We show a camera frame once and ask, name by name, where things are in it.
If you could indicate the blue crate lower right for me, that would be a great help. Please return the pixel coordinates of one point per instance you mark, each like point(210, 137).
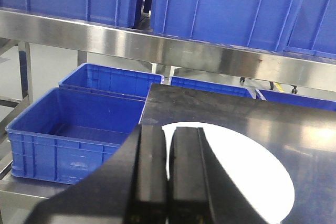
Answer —
point(294, 99)

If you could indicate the blue crate behind left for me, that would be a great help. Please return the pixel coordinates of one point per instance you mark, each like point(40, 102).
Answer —
point(115, 82)

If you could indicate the blue upper crate middle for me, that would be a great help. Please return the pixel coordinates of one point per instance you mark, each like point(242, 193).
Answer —
point(260, 24)

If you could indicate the blue crate near left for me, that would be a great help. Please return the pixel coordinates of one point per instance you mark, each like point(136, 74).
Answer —
point(67, 134)

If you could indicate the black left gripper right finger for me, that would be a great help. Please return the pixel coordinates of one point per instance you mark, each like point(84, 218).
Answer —
point(200, 190)

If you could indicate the light blue plate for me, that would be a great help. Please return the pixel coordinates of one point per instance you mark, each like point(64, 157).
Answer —
point(258, 174)

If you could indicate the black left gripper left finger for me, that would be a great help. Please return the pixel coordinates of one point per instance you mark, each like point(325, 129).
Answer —
point(130, 187)

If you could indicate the blue upper crate right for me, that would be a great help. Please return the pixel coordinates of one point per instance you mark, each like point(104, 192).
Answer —
point(314, 29)

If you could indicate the blue crate lower middle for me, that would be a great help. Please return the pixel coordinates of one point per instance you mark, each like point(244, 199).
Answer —
point(210, 86)

